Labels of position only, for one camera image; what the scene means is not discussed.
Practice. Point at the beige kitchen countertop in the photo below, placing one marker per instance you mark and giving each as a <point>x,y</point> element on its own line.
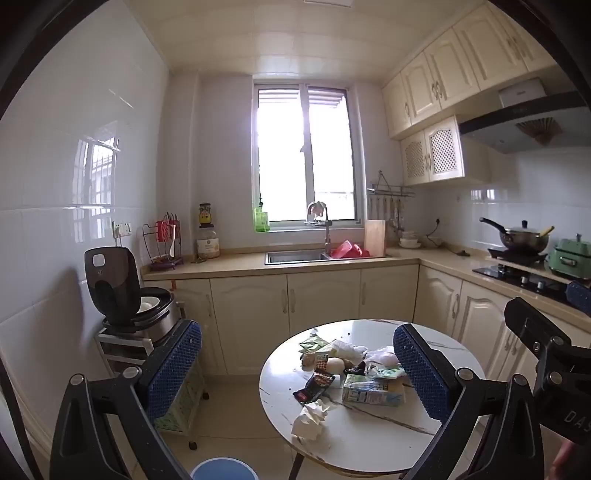
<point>231,265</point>

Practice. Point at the cream lower kitchen cabinets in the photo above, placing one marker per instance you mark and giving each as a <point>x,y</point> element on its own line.
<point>258,318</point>

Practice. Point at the cream kitchen cabinets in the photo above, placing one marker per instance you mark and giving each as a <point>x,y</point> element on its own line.
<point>258,318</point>
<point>452,69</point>

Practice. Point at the white ceiling light panel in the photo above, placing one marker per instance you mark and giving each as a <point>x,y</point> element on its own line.
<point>328,2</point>

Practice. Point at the black wok with lid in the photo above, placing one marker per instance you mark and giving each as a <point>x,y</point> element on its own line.
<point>524,237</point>

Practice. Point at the red plastic basin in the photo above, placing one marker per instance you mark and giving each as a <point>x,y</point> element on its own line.
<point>348,250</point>

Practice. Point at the steel kitchen sink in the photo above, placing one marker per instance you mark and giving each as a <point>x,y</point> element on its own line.
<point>295,257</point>

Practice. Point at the small dark wrapper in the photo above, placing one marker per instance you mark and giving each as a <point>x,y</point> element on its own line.
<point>355,369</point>

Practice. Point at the green electric pot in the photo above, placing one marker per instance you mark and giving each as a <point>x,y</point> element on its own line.
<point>570,258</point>

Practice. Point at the white framed window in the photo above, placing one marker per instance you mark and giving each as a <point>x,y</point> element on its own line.
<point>304,157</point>

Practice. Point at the grey range hood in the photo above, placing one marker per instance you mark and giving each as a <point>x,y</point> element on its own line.
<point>517,124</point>

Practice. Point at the green white drink carton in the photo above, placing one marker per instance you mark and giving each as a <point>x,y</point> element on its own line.
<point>371,392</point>

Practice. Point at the white plastic bag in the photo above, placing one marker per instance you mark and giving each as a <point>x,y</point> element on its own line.
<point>346,350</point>

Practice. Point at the green soap bottle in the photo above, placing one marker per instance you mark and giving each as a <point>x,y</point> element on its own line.
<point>262,220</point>

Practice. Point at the round white bun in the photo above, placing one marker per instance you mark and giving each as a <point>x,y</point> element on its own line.
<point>335,365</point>

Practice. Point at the wooden cutting board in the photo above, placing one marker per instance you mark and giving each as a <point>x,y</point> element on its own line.
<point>375,237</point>

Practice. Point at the round white marble table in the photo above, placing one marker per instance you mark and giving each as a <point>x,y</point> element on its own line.
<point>369,434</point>

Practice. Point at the person's right hand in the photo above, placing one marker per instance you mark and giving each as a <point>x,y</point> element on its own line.
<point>564,461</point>

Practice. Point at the black rice cooker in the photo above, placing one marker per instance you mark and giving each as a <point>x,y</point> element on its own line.
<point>111,281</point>

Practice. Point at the light green packet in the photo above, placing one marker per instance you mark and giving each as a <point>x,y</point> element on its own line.
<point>385,372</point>

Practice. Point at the wall rack with hanging utensils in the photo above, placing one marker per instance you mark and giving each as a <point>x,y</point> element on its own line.
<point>390,191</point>

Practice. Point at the yellow black bottle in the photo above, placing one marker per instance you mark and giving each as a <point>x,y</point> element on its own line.
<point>206,216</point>

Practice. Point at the black induction cooker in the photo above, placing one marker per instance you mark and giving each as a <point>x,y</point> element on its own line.
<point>515,256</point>

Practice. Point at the white wall socket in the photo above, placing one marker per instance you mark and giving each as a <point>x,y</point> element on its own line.
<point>122,228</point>

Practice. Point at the brown food scrap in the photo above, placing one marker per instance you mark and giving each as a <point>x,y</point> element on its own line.
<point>308,361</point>

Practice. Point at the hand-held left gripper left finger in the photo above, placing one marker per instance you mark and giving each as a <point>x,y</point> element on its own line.
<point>173,369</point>

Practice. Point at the black glass gas hob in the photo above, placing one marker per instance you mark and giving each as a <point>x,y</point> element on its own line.
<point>517,279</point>

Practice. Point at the black snack wrapper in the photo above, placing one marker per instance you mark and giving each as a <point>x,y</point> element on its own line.
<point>316,384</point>

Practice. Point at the knife rack with red tools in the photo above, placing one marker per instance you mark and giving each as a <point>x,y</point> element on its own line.
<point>161,240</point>

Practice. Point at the stack of white bowls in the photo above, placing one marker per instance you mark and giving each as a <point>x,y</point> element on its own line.
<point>409,240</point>

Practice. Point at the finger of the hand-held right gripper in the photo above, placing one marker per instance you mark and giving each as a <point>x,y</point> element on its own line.
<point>579,297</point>
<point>531,323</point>

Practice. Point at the cream lattice door cabinet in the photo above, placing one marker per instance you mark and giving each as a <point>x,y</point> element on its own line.
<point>438,152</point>

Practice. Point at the pale pink plastic bag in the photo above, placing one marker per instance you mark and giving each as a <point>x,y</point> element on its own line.
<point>382,357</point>

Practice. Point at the cream upper kitchen cabinets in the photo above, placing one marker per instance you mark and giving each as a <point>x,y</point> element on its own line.
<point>452,69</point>

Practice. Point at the white tissue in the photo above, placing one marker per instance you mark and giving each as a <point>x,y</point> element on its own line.
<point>311,422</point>

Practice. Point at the chrome kitchen faucet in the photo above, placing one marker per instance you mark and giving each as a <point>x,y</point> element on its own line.
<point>327,230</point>

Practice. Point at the white rolling storage trolley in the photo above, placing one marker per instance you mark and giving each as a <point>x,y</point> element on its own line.
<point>120,348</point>

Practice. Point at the large glass jar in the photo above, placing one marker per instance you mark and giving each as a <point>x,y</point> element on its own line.
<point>208,244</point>

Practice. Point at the blue trash bin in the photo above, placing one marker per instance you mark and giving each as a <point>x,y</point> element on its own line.
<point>224,470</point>

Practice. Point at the green plastic wrapper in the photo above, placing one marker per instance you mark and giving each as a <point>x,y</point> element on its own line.
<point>314,344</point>

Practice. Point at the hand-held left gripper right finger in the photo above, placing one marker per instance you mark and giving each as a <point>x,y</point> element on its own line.
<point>422,374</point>

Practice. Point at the colourful snack packet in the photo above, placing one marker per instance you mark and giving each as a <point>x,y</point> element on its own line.
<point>322,361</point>

